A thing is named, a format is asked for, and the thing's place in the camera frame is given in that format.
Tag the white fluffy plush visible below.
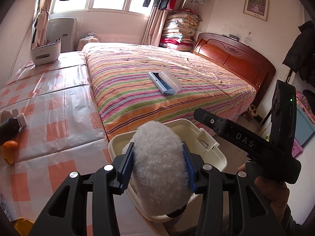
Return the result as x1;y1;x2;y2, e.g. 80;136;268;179
130;121;192;216

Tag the yellow green plastic bag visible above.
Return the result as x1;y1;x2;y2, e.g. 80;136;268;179
11;218;34;236

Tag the person's right hand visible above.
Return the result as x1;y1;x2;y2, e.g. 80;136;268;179
237;163;291;223

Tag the blue white lint roller case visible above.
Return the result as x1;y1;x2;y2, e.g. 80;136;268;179
148;69;182;95

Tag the wooden bed headboard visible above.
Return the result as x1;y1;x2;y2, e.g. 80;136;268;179
193;32;276;107

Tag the striped colourful bedspread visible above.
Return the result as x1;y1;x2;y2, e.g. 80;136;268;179
83;43;256;138

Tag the stack of folded quilts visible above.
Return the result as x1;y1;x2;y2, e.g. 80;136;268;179
159;9;202;52

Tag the dark brown medicine bottle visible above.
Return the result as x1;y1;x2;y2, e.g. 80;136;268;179
0;113;27;146

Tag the dark jacket on stand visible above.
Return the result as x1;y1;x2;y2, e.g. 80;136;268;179
283;20;314;87

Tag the beige right curtain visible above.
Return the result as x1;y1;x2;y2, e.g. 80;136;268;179
141;6;168;46

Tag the beige curtain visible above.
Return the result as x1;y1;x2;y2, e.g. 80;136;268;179
31;0;52;49
141;6;168;46

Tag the patterned tube white cap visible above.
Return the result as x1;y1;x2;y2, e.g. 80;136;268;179
0;109;19;123

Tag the white desk organizer box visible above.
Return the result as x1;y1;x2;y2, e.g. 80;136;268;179
31;40;61;66

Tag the white floor air conditioner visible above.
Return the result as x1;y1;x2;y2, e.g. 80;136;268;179
46;18;77;53

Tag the beige left curtain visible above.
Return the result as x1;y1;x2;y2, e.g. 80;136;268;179
31;0;52;49

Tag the framed wall picture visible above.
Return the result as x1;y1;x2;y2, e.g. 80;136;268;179
243;0;270;21

